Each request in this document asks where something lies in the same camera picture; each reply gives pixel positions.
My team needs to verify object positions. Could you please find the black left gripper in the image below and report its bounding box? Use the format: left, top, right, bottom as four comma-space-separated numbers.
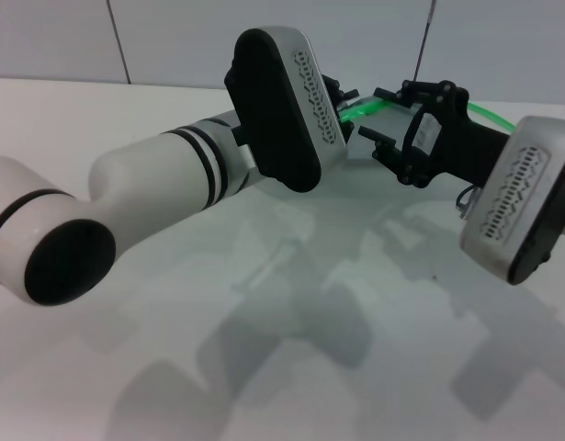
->
320, 72, 424, 114

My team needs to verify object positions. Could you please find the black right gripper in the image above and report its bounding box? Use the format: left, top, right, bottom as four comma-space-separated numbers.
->
357, 79, 518, 188

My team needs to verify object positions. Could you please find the clear green-zip document bag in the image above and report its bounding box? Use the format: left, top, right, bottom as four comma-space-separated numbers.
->
335, 95, 518, 163

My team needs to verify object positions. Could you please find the thin dark hanging cable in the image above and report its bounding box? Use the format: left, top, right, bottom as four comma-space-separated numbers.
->
412, 0, 437, 84

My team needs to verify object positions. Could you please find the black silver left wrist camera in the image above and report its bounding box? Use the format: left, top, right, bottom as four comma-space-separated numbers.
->
223, 25, 350, 194

